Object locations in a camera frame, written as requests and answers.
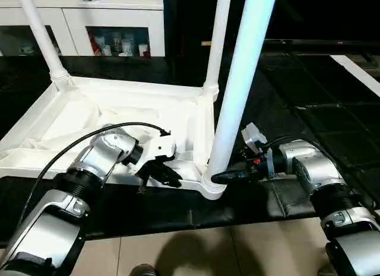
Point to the white plastic table leg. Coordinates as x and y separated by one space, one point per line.
41 35
218 35
240 80

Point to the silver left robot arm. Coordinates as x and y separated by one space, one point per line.
53 228

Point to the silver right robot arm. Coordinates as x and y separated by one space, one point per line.
320 169

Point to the black mat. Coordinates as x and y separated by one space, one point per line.
237 207

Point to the dark rounded foot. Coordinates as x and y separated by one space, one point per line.
144 270

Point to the white flat board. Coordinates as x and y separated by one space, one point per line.
356 74

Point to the black box gold label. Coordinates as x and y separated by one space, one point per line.
187 20

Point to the white cabinet glass doors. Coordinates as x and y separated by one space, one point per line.
74 17

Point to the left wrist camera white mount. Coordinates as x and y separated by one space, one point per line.
158 149

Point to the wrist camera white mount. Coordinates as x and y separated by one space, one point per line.
158 149
252 135

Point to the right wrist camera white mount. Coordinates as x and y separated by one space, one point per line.
252 135

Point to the silver metal rail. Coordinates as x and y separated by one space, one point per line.
326 43

